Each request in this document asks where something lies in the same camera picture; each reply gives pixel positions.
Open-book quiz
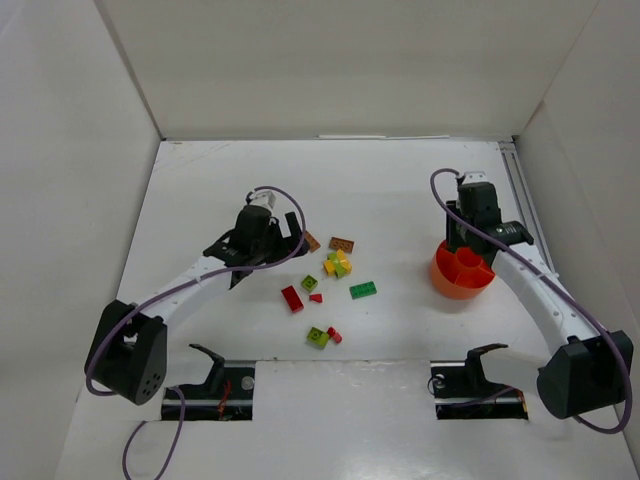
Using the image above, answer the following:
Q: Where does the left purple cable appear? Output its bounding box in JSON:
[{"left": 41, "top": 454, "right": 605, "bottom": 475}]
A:
[{"left": 85, "top": 185, "right": 307, "bottom": 480}]

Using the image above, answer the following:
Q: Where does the red rectangular lego brick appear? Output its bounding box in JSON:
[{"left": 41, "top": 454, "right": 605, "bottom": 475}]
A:
[{"left": 281, "top": 285, "right": 304, "bottom": 314}]

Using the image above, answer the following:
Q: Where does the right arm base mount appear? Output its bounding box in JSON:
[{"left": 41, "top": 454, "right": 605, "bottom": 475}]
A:
[{"left": 427, "top": 343, "right": 529, "bottom": 420}]

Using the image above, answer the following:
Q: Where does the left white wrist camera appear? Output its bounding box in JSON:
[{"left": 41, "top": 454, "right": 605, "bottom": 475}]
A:
[{"left": 245, "top": 190, "right": 276, "bottom": 214}]

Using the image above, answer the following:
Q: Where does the lime green square lego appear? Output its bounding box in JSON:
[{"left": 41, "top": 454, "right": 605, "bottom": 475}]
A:
[{"left": 301, "top": 275, "right": 318, "bottom": 293}]

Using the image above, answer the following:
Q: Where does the lime green lego near front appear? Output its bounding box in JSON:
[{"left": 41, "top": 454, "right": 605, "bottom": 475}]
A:
[{"left": 306, "top": 327, "right": 330, "bottom": 349}]

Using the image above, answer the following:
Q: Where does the lime green long lego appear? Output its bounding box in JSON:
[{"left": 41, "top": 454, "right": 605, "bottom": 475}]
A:
[{"left": 323, "top": 252, "right": 351, "bottom": 278}]

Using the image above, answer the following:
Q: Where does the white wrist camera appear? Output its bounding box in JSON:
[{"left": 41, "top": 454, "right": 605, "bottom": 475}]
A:
[
  {"left": 456, "top": 171, "right": 487, "bottom": 186},
  {"left": 245, "top": 190, "right": 276, "bottom": 214}
]

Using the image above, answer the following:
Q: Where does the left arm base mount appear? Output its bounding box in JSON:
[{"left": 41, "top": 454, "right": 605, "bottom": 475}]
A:
[{"left": 160, "top": 344, "right": 256, "bottom": 422}]

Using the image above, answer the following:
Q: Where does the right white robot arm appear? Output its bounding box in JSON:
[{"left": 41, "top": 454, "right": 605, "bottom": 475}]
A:
[{"left": 445, "top": 173, "right": 634, "bottom": 427}]

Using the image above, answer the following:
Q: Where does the orange round divided container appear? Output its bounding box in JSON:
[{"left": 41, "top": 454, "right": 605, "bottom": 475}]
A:
[{"left": 429, "top": 240, "right": 496, "bottom": 300}]

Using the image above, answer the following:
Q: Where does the brown studded lego plate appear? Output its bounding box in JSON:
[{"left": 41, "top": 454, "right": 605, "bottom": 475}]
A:
[{"left": 304, "top": 231, "right": 321, "bottom": 253}]

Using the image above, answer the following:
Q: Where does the brown upside-down lego plate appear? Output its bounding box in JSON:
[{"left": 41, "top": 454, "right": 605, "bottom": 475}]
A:
[{"left": 329, "top": 237, "right": 355, "bottom": 254}]

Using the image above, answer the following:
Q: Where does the aluminium rail on right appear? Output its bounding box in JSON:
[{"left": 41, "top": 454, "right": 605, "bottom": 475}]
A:
[{"left": 498, "top": 140, "right": 557, "bottom": 275}]

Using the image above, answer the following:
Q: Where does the yellow curved lego piece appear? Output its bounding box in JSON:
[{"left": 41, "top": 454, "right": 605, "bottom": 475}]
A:
[{"left": 332, "top": 250, "right": 352, "bottom": 275}]

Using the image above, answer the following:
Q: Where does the small red lego near front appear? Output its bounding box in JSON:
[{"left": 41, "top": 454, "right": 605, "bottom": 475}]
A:
[{"left": 327, "top": 327, "right": 343, "bottom": 344}]

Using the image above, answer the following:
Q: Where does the dark green lego plate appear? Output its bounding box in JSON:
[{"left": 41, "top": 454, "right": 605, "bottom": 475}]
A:
[{"left": 349, "top": 281, "right": 377, "bottom": 300}]

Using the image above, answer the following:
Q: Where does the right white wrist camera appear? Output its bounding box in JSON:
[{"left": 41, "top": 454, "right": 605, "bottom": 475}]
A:
[{"left": 456, "top": 171, "right": 487, "bottom": 186}]

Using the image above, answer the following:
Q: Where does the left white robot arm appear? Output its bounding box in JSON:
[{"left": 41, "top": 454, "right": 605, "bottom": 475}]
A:
[{"left": 84, "top": 205, "right": 308, "bottom": 405}]

